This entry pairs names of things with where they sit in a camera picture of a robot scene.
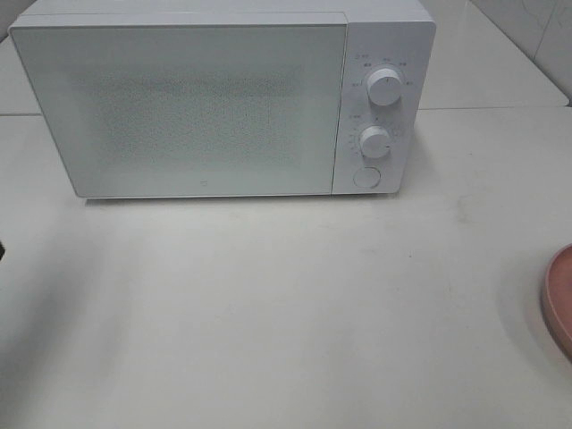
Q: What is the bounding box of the round white door button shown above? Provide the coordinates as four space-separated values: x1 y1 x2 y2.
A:
353 167 381 189

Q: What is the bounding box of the white timer knob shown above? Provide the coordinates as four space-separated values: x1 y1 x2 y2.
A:
359 126 391 159

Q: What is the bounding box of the pink round plate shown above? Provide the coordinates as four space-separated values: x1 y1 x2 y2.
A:
541 245 571 360

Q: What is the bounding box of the white microwave door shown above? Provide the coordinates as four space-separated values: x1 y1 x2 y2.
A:
13 25 346 198

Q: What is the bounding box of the upper white power knob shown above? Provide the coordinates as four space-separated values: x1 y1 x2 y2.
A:
366 65 404 106

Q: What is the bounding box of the white microwave oven body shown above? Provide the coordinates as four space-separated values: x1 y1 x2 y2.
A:
9 1 436 198

